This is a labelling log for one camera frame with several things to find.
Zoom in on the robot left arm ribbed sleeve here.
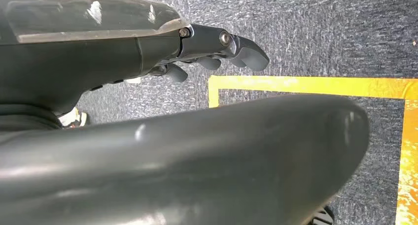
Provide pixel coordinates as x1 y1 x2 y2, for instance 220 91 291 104
0 102 64 133

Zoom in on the yellow floor tape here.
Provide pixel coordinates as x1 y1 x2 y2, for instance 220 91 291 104
208 75 418 225

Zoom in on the black ribbed robot part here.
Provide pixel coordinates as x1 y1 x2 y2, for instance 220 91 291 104
308 205 335 225

